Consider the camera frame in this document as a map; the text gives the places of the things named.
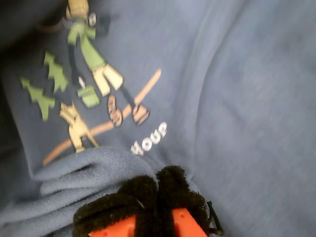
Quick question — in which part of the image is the blue printed T-shirt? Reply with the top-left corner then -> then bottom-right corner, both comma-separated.
0,0 -> 316,237

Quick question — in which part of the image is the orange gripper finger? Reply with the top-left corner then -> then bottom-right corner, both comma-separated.
73,175 -> 174,237
156,166 -> 211,237

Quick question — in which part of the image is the black zip tie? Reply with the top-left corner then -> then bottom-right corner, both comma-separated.
206,201 -> 224,235

